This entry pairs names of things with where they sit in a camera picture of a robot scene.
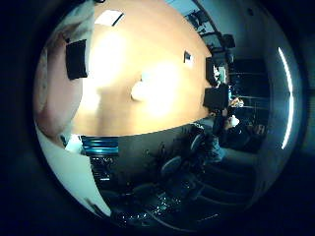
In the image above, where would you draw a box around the dark computer monitor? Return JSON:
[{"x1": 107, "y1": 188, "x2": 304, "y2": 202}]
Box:
[{"x1": 202, "y1": 84, "x2": 229, "y2": 111}]

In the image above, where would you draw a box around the long ceiling light strip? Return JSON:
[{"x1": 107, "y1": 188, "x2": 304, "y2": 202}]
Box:
[{"x1": 277, "y1": 46, "x2": 295, "y2": 150}]

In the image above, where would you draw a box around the small black-white table marker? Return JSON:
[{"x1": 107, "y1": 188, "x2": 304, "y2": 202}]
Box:
[{"x1": 182, "y1": 50, "x2": 195, "y2": 67}]

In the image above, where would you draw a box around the lit computer monitor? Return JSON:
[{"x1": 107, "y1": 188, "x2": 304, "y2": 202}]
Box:
[{"x1": 205, "y1": 56, "x2": 228, "y2": 87}]

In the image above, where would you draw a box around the blue metal frame rail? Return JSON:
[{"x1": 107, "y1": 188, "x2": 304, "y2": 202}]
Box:
[{"x1": 81, "y1": 136, "x2": 120, "y2": 157}]

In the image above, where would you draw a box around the white paper label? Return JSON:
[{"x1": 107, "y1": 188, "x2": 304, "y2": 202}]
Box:
[{"x1": 94, "y1": 9, "x2": 125, "y2": 28}]

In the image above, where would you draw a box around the black office chair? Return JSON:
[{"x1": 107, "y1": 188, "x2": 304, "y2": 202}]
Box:
[
  {"x1": 189, "y1": 132, "x2": 207, "y2": 155},
  {"x1": 159, "y1": 154, "x2": 183, "y2": 178}
]

